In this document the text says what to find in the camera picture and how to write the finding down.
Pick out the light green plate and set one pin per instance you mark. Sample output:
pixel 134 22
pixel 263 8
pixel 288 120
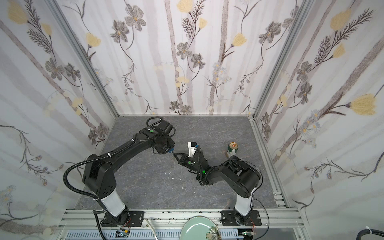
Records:
pixel 200 228

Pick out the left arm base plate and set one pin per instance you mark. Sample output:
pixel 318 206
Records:
pixel 132 219

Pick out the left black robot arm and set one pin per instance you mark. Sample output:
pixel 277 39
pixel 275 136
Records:
pixel 99 174

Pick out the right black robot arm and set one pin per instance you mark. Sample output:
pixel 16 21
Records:
pixel 243 178

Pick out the white vented cable duct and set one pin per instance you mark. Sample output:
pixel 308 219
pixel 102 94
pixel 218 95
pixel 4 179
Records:
pixel 136 234

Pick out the aluminium frame rail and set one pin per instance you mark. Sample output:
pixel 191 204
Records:
pixel 277 224

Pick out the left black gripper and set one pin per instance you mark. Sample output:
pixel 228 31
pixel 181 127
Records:
pixel 166 144

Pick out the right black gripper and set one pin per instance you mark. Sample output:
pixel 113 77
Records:
pixel 186 159

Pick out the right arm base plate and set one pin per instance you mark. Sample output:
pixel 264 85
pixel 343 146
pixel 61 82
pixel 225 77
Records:
pixel 231 218

